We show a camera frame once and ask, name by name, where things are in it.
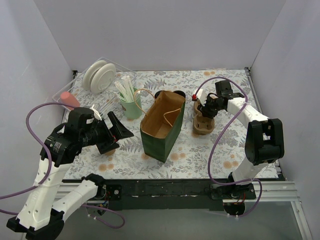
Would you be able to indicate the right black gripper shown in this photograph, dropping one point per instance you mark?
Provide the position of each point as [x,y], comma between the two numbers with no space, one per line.
[206,109]

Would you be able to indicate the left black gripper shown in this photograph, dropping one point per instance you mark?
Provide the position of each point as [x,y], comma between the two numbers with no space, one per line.
[107,135]

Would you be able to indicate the brown cardboard cup carrier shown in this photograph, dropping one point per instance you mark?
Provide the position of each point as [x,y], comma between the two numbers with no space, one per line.
[202,125]

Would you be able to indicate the green brown paper bag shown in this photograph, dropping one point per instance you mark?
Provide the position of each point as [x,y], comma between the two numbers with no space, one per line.
[162,124]

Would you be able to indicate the brown paper coffee cup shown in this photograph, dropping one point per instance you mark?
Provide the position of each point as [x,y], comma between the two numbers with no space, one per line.
[157,95]

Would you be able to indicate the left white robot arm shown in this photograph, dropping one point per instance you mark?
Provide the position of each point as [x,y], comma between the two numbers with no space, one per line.
[42,217]

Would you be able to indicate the black coffee lid stack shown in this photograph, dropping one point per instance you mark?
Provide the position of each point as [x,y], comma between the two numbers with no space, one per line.
[181,93]

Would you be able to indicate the green straw holder cup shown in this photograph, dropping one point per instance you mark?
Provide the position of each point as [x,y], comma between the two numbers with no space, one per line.
[131,109]

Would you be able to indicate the floral patterned table mat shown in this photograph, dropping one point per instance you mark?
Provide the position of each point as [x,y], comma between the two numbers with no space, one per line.
[193,156]

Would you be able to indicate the white wrapped straws bundle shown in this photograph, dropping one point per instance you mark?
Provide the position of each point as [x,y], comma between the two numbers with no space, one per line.
[127,93]

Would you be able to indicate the white plate front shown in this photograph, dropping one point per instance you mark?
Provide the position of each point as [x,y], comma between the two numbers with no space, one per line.
[103,78]

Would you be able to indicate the white plate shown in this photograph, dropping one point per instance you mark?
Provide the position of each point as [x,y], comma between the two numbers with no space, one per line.
[103,78]
[89,74]

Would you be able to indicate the clear plastic dish rack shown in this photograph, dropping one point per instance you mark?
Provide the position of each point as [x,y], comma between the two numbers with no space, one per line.
[105,101]

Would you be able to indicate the pink plastic cup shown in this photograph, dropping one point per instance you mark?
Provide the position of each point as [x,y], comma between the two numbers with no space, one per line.
[69,99]

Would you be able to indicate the white plate rear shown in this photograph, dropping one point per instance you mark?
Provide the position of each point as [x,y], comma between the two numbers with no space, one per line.
[89,74]

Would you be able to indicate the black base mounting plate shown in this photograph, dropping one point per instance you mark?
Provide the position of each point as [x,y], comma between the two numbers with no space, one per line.
[161,194]

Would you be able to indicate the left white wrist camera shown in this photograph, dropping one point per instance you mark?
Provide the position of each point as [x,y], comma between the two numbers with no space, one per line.
[96,113]

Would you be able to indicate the aluminium frame rail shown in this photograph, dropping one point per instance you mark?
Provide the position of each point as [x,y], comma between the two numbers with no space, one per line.
[275,192]

